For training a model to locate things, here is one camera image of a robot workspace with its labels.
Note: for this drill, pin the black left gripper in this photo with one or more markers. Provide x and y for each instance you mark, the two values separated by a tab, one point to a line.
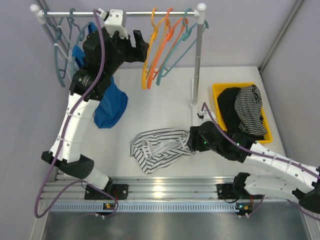
139	46

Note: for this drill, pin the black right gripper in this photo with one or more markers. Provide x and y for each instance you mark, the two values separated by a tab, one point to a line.
194	142

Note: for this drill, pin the yellow hanger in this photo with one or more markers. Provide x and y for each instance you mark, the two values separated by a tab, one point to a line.
148	63

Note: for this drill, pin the white black-striped tank top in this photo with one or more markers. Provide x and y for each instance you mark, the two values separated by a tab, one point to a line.
159	148

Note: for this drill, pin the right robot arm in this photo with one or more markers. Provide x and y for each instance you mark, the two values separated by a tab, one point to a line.
291	180

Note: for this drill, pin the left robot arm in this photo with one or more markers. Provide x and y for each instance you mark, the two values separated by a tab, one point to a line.
104	53

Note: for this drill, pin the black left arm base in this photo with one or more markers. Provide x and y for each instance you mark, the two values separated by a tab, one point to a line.
118	191

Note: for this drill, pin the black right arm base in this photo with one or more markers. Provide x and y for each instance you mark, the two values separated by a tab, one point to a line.
225	191

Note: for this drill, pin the black white-striped tank top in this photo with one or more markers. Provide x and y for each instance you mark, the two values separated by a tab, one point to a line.
248	106

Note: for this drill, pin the grey-blue hanger with top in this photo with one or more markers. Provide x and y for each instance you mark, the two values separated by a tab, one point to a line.
78	52

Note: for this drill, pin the grey-blue hanger middle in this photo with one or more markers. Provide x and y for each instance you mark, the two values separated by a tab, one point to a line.
74	31

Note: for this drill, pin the blue tank top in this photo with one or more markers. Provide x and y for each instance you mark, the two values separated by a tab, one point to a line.
113	103

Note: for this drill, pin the grey-blue hanger left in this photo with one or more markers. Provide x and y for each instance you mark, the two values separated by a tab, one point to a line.
60	72

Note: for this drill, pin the plain black garment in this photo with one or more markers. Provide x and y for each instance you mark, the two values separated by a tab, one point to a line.
231	120

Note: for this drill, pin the yellow plastic bin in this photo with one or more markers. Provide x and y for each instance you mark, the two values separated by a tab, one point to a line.
218	88

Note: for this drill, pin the white clothes rack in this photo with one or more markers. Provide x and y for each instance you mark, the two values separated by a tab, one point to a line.
190	19

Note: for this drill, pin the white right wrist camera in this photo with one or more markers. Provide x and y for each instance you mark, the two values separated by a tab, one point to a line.
201	114

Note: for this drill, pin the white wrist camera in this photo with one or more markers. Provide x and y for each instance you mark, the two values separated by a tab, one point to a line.
201	114
114	22

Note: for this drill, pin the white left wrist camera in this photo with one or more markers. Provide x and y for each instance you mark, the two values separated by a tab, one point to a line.
114	22

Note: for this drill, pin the aluminium mounting rail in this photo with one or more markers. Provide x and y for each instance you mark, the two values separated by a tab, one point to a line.
146	188

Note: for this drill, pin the slotted grey cable duct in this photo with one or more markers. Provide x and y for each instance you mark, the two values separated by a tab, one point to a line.
145	207

